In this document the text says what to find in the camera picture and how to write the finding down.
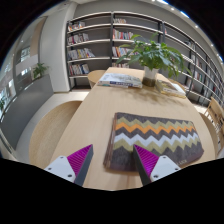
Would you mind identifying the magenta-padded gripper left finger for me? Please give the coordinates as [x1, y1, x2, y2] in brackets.
[44, 144, 95, 187]

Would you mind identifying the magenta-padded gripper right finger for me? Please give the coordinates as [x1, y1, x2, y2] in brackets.
[132, 144, 182, 187]

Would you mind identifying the zigzag striped brown towel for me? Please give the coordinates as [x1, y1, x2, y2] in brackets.
[102, 111, 205, 173]

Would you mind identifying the wooden slatted chair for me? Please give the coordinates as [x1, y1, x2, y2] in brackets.
[203, 96, 224, 151]

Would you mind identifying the yellow-green cover book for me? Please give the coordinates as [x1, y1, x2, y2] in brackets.
[154, 79, 188, 100]

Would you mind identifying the large white cover book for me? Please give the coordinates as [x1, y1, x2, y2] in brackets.
[97, 72, 144, 90]

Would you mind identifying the small green background plant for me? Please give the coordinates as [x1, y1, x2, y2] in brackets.
[32, 62, 50, 80]

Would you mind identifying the green potted plant white pot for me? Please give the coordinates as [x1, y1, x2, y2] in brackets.
[115, 32, 193, 88]

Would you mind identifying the grey bookshelf unit with books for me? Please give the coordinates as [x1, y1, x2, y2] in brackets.
[65, 10, 224, 105]

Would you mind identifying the ceiling lights group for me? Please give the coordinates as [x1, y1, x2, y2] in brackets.
[155, 0, 224, 64]

